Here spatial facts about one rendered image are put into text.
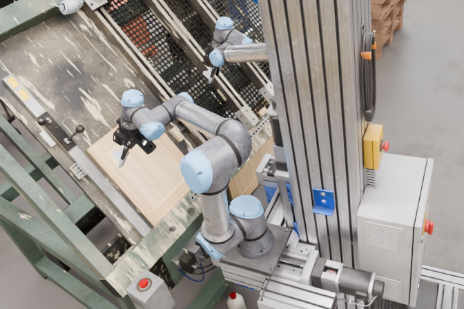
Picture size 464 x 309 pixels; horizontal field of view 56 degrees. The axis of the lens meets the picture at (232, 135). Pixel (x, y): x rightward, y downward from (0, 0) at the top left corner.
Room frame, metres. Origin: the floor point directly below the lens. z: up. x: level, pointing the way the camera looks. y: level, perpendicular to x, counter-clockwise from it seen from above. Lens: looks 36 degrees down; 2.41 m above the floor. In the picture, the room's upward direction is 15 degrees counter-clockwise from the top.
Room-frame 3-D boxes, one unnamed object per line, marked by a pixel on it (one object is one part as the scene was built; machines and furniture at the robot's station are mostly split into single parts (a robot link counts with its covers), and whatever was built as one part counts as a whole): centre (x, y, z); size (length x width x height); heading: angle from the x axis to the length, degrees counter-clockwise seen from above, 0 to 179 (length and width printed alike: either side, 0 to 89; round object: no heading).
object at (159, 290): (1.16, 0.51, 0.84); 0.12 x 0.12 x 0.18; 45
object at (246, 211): (1.13, 0.02, 1.20); 0.13 x 0.12 x 0.14; 120
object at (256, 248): (1.13, 0.02, 1.09); 0.15 x 0.15 x 0.10
